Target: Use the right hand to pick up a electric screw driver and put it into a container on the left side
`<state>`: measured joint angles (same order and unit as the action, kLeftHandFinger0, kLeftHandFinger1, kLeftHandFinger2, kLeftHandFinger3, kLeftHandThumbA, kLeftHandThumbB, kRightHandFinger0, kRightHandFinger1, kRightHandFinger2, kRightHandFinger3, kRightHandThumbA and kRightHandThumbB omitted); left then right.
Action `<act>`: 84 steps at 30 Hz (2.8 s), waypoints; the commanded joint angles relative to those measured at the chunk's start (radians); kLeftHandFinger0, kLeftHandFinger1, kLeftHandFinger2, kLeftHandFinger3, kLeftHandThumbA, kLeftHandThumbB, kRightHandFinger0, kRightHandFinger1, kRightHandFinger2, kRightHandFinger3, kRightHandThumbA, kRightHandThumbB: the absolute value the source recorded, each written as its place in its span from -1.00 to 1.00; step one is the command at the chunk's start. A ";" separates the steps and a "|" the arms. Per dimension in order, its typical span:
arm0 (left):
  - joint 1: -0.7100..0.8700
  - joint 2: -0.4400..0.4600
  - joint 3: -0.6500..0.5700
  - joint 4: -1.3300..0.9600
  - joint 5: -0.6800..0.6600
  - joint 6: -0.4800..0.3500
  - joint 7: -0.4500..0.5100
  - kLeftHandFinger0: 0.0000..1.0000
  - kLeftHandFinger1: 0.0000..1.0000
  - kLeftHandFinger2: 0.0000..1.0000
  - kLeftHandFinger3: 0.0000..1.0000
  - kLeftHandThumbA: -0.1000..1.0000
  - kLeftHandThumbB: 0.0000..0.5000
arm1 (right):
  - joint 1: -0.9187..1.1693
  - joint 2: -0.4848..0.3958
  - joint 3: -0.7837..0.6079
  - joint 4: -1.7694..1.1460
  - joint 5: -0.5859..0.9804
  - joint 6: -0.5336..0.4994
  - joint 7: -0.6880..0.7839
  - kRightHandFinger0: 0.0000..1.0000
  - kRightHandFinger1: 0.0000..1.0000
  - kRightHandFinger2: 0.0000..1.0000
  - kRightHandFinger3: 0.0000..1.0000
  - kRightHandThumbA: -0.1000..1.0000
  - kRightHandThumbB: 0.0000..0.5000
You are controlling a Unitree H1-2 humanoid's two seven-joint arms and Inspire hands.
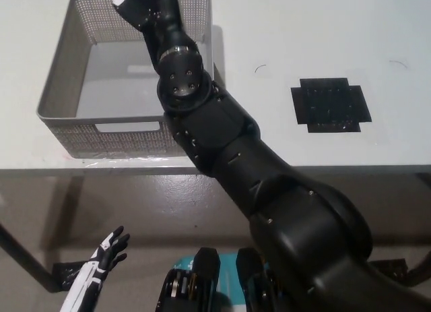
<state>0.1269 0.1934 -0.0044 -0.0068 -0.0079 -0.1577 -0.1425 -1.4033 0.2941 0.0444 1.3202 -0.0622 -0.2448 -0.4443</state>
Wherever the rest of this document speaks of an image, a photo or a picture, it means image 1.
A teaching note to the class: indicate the black teal robot body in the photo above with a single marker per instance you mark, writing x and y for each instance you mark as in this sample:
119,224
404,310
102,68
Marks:
205,268

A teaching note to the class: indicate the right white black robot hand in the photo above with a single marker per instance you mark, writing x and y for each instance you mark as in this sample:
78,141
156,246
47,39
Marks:
138,8

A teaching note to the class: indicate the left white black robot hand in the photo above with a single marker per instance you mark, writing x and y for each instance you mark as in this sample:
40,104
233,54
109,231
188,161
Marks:
106,254

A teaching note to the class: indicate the grey perforated plastic basket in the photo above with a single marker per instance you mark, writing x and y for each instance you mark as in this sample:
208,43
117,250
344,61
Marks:
101,89

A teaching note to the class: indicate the clear tape strip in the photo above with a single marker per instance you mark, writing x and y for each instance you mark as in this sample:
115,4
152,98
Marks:
134,160

